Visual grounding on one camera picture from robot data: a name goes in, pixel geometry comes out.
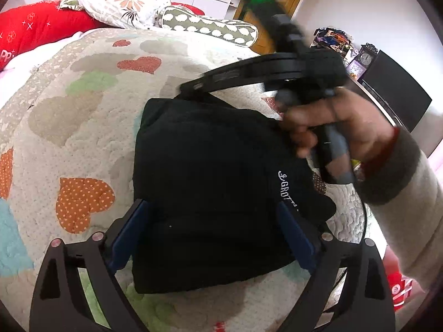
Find person's right hand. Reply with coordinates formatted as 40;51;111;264
277;86;398;173

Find green pillow with white pattern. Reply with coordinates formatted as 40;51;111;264
161;6;259;47

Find black pants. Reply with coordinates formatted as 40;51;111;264
132;92;338;294

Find small ornate table clock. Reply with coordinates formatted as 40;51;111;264
356;43;376;68

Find heart patterned quilt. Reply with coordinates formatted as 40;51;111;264
0;28;388;332

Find red box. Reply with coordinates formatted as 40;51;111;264
386;249;414;312

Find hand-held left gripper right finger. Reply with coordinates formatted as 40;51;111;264
273;201;397;332

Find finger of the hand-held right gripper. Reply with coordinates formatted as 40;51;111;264
179;53;307;102

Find red printed blanket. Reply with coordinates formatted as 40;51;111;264
0;0;205;71

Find floral white pillow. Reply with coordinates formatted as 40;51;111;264
59;0;172;30

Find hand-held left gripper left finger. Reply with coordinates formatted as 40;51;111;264
29;199;154;332

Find black television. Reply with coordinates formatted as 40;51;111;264
362;50;433;132

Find person's right forearm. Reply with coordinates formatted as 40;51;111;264
360;128;443;319

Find cluttered white shelf unit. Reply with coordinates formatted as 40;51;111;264
310;26;378;84

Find white bedsheet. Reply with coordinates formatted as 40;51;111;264
0;31;87;80

